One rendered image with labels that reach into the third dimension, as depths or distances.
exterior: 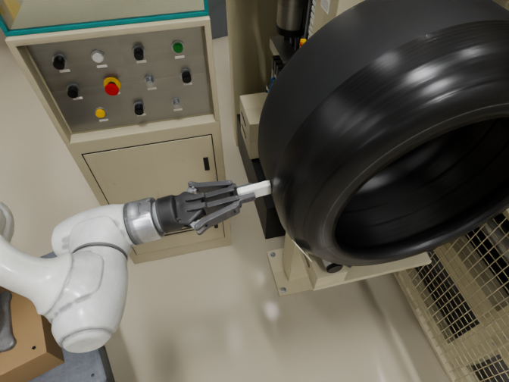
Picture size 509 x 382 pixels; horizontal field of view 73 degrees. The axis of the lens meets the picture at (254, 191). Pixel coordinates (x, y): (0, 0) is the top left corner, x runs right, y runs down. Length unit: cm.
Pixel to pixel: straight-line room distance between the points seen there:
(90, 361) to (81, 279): 60
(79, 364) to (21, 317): 21
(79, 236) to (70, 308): 16
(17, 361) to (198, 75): 97
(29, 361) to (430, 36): 114
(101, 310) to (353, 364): 139
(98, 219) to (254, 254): 134
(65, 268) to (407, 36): 63
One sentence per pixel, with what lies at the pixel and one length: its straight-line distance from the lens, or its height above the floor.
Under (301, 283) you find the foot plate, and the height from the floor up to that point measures 1.
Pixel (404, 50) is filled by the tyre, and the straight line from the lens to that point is 58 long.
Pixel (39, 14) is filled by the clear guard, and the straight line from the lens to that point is 117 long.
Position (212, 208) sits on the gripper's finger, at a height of 116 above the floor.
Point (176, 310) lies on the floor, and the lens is 188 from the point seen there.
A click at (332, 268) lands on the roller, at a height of 91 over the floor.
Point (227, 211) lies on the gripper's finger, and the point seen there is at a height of 117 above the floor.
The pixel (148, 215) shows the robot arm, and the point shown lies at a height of 118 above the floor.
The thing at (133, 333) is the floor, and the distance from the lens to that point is 190.
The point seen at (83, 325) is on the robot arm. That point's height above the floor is 120.
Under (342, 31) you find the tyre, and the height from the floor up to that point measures 144.
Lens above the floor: 173
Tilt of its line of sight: 51 degrees down
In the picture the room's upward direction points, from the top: straight up
